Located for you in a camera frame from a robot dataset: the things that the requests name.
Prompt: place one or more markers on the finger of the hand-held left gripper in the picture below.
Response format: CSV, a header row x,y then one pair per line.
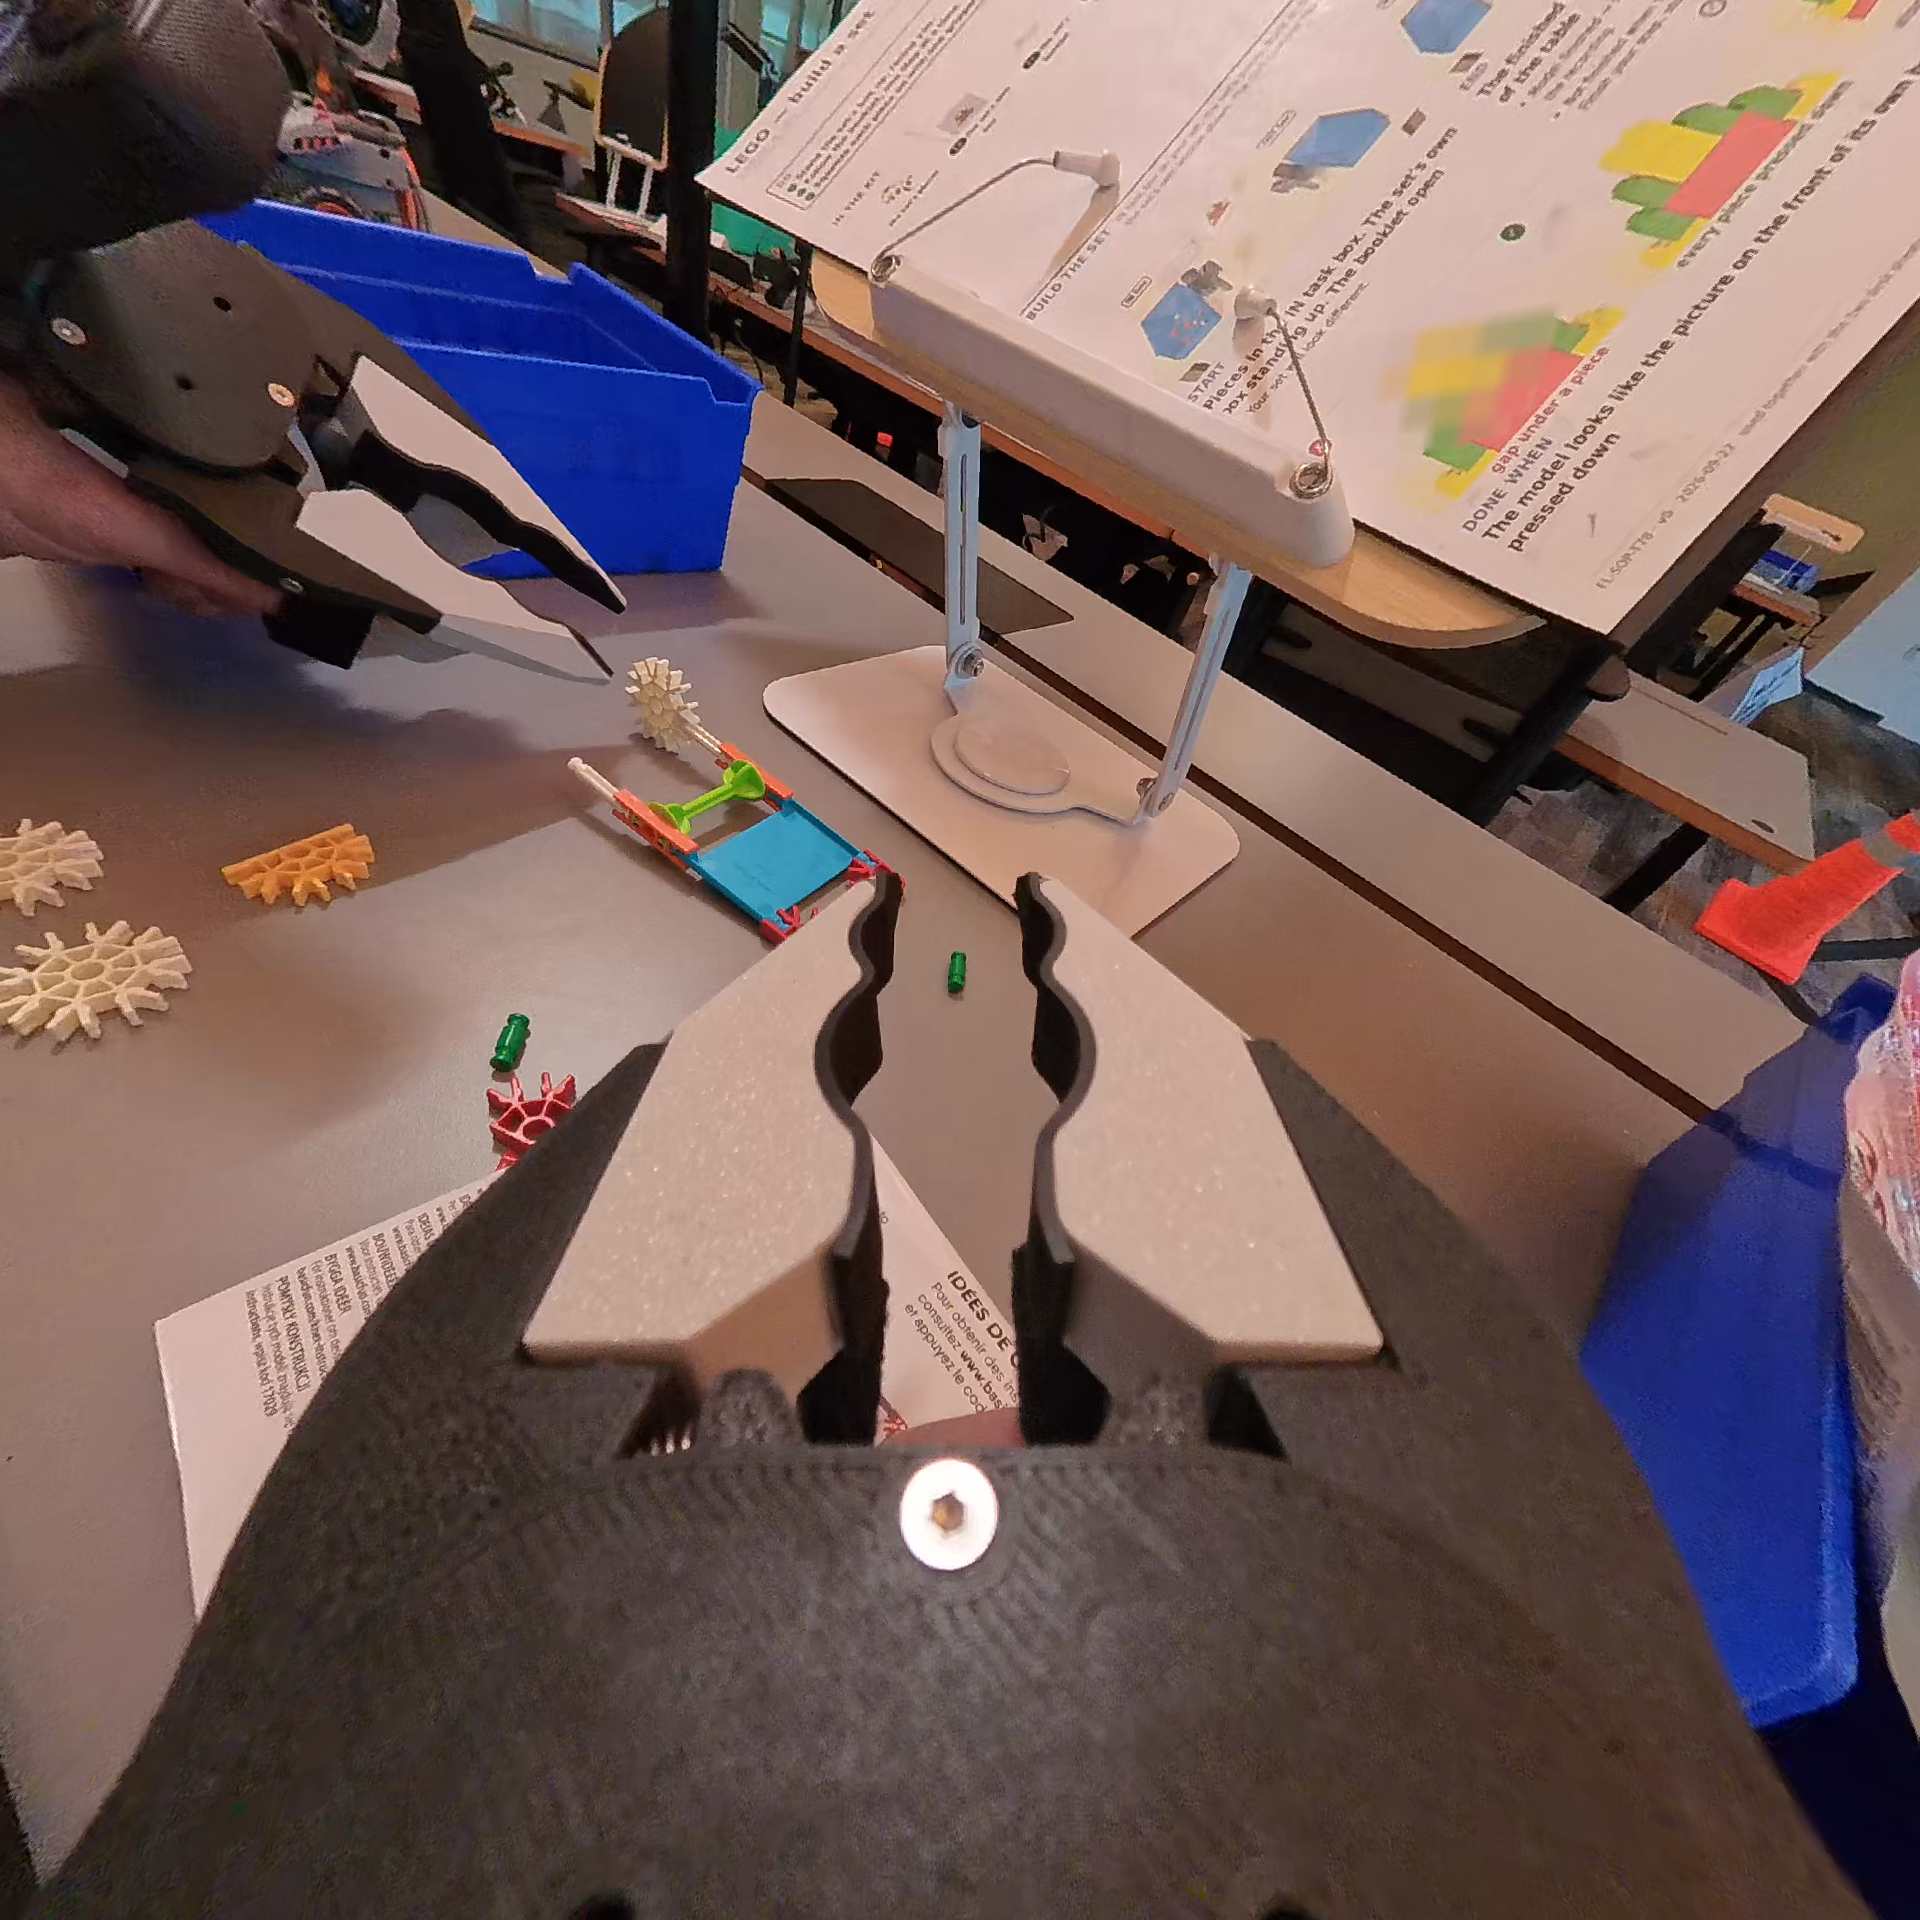
x,y
357,538
450,449

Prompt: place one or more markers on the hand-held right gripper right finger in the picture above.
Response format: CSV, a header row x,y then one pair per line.
x,y
1201,1202

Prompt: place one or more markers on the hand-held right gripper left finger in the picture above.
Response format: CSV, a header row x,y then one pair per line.
x,y
710,1181

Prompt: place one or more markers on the blue storage bin with tag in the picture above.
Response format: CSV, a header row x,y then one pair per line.
x,y
597,421

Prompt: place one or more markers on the colourful construction toy frame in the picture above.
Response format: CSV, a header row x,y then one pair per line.
x,y
770,861

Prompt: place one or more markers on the orange half circle connector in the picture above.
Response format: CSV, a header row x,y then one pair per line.
x,y
299,867

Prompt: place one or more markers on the person's left hand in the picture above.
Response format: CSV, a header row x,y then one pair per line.
x,y
78,511

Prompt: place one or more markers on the red toy connector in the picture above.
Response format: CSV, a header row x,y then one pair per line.
x,y
529,1113

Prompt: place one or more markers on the grey orange toy robot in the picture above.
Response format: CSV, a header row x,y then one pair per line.
x,y
352,163

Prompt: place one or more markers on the white wooden book stand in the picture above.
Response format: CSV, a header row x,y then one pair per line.
x,y
1097,854

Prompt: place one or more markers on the white snowflake connector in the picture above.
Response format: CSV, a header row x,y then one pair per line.
x,y
103,977
40,867

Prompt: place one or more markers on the white paper leaflet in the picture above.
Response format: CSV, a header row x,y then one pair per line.
x,y
254,1351

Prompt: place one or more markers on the plain blue storage bin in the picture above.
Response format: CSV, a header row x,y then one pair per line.
x,y
1708,1422

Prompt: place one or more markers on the red orange flat object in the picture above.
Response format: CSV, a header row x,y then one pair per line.
x,y
1787,916

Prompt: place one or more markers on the background table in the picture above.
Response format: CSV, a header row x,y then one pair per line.
x,y
1691,756

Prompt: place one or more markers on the clear plastic bag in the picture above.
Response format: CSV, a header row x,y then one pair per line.
x,y
1888,1272

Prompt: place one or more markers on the light blue paper card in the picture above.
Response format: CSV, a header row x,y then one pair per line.
x,y
1775,684

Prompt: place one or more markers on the printed instruction sheet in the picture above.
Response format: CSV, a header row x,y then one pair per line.
x,y
1201,121

